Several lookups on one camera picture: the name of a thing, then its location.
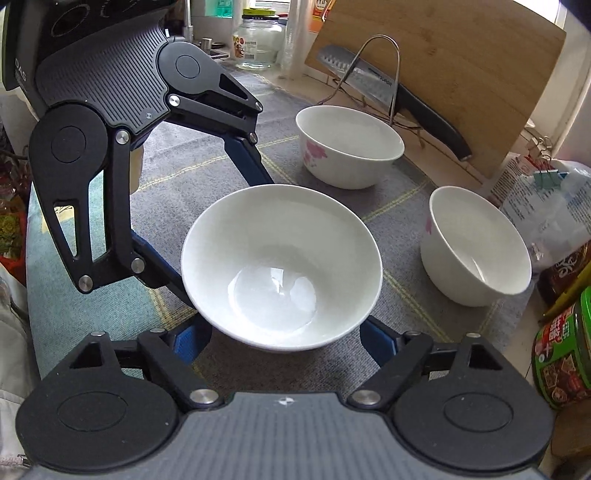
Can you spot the person's white jacket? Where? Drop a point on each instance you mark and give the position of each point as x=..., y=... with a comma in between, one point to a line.
x=14, y=369

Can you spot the plain white bowl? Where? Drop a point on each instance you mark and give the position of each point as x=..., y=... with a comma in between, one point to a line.
x=277, y=267

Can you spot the plastic wrap roll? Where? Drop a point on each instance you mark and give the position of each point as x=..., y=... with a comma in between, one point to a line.
x=293, y=41

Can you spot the orange oil bottle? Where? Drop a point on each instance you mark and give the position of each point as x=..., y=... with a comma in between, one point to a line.
x=318, y=14

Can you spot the clear plastic bag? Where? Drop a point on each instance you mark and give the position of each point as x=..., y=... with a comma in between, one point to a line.
x=545, y=217

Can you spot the bamboo cutting board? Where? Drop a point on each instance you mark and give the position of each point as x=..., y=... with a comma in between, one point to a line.
x=461, y=55

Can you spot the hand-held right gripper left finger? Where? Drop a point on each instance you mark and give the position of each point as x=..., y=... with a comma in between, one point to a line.
x=191, y=344

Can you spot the white bowl pink flower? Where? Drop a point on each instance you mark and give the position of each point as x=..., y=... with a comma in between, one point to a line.
x=351, y=143
x=475, y=249

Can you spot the green binder clip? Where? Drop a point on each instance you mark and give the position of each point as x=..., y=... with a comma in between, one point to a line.
x=549, y=179

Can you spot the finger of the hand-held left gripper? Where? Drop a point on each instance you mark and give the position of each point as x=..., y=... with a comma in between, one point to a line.
x=249, y=159
x=178, y=288

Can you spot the glass jar green lid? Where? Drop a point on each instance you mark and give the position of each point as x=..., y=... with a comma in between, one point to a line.
x=258, y=41

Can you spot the grey checked mat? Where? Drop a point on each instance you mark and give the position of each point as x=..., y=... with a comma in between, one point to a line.
x=397, y=217

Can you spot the colourful food packets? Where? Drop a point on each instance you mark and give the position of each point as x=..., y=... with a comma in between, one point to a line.
x=11, y=217

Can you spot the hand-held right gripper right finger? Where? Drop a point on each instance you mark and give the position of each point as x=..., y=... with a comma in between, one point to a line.
x=378, y=346

